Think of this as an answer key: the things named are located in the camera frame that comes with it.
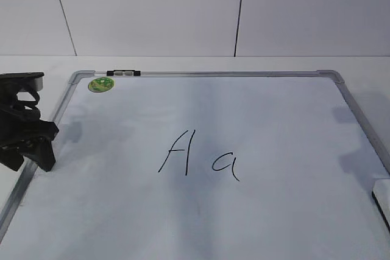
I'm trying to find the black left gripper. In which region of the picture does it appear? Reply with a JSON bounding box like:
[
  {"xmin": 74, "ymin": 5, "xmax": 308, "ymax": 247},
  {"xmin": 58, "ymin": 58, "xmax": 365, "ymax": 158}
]
[{"xmin": 0, "ymin": 88, "xmax": 59, "ymax": 172}]

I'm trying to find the white board eraser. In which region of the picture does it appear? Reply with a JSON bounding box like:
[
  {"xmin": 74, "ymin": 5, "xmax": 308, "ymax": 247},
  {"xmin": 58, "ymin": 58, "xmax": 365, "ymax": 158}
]
[{"xmin": 372, "ymin": 179, "xmax": 390, "ymax": 230}]

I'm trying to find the round green sticker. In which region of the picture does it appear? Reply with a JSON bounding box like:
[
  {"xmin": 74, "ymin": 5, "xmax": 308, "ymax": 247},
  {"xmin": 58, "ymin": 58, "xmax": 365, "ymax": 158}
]
[{"xmin": 88, "ymin": 77, "xmax": 115, "ymax": 93}]

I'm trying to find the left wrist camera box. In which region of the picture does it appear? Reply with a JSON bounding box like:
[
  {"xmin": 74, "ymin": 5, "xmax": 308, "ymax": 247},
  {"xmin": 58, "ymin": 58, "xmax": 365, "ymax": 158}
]
[{"xmin": 1, "ymin": 72, "xmax": 44, "ymax": 93}]

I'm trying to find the black hanging clip on frame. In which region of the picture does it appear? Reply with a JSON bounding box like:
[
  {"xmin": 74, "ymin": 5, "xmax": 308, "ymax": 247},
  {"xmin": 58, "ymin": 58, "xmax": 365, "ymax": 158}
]
[{"xmin": 106, "ymin": 70, "xmax": 141, "ymax": 77}]

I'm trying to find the white board with grey frame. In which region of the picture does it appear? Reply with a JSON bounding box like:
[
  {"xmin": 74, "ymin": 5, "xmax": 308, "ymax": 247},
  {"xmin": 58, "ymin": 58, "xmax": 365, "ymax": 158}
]
[{"xmin": 1, "ymin": 71, "xmax": 389, "ymax": 259}]

